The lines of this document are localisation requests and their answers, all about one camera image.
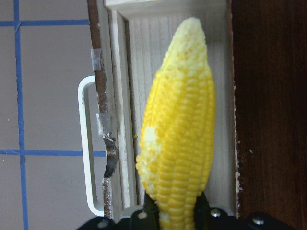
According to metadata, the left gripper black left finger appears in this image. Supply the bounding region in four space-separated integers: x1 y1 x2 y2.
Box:
129 193 160 230

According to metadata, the white metal drawer handle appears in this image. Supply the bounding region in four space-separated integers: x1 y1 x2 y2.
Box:
77 75 105 217

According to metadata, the dark brown wooden cabinet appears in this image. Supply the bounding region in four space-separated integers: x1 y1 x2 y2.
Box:
231 0 307 230

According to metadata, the wooden drawer with brown front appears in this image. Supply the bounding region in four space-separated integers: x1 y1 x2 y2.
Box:
88 0 237 220

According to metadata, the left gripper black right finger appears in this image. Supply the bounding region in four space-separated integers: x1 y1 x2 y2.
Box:
194 192 230 230

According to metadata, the yellow plastic corn cob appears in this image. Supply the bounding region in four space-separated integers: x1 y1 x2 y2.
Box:
136 17 216 230

